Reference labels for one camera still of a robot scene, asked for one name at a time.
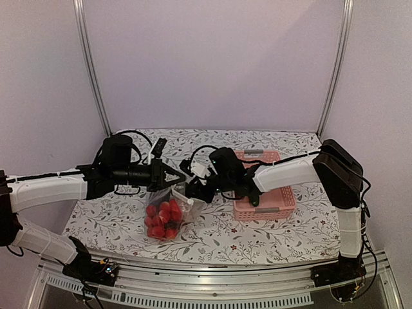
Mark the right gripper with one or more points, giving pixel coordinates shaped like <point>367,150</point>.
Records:
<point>201,193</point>

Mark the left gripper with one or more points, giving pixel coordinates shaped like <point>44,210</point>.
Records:
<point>158,176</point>

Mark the clear zip top bag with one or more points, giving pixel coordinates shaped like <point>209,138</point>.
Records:
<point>191,208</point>

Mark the green fake cucumber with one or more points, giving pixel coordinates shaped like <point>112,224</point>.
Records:
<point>254,200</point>

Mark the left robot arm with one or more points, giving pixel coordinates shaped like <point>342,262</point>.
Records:
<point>111,167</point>

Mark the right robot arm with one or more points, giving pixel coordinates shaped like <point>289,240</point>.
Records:
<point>340,175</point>

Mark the dark purple fake eggplant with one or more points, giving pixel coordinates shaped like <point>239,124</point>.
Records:
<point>172,226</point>

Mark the floral table mat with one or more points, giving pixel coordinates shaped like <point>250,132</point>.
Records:
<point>316,230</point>

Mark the pink plastic basket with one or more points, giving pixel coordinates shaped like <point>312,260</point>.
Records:
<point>274,205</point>

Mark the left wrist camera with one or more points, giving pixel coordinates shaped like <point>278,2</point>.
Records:
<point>156,150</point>

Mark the aluminium front rail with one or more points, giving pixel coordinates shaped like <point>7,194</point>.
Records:
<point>152,283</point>

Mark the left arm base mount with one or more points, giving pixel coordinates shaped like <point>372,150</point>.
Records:
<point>103,272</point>

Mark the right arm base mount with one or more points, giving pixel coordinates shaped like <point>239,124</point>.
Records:
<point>340,276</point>

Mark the left aluminium frame post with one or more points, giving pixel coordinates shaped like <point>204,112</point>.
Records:
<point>90,66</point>

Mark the aluminium frame post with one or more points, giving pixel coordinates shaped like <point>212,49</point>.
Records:
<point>90,66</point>
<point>344,33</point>

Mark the right aluminium frame post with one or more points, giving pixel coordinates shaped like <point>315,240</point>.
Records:
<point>344,33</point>

